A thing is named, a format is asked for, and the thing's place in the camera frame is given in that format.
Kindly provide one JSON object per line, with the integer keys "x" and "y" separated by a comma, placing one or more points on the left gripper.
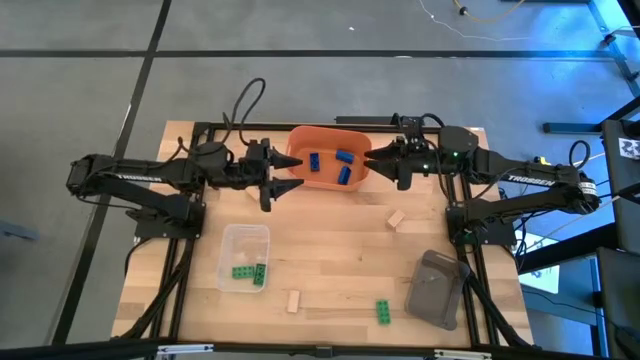
{"x": 255, "y": 170}

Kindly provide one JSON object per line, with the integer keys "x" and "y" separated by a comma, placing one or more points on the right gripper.
{"x": 417, "y": 162}

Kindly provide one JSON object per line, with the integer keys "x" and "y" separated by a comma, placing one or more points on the blue toy brick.
{"x": 314, "y": 161}
{"x": 345, "y": 156}
{"x": 344, "y": 175}

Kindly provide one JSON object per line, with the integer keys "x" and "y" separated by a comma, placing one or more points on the green toy brick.
{"x": 259, "y": 274}
{"x": 383, "y": 312}
{"x": 243, "y": 272}

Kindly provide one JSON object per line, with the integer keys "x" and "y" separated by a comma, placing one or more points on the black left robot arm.
{"x": 150, "y": 177}

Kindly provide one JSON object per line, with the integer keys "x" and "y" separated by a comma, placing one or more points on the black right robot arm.
{"x": 525, "y": 177}

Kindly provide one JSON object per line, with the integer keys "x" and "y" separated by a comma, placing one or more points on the orange plastic bin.
{"x": 327, "y": 145}

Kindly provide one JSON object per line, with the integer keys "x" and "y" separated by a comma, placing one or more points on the clear plastic bin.
{"x": 242, "y": 245}

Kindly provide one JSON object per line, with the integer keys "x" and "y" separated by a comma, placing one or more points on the smoky grey plastic bin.
{"x": 435, "y": 292}

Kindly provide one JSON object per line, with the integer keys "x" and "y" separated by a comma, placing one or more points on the black desk foot bar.
{"x": 570, "y": 128}

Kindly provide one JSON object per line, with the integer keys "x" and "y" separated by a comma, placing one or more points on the white paper sheet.
{"x": 545, "y": 275}

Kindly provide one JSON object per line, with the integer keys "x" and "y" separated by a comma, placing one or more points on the black slanted bar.
{"x": 565, "y": 247}

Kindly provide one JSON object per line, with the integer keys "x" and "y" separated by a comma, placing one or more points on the black case with marker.
{"x": 622, "y": 200}

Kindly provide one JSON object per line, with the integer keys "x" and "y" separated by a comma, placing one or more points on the black and white marker tag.
{"x": 630, "y": 148}

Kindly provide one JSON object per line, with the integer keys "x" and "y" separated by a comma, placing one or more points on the grey flat floor object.
{"x": 15, "y": 231}

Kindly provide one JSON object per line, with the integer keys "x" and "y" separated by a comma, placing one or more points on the black flat bar bracket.
{"x": 370, "y": 120}

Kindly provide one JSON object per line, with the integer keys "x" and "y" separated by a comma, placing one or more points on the black aluminium table frame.
{"x": 280, "y": 126}

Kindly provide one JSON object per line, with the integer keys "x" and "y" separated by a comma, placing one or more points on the silver frame bracket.
{"x": 185, "y": 349}
{"x": 462, "y": 354}

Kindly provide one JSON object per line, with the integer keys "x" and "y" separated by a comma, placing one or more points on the black desk leg frame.
{"x": 617, "y": 55}

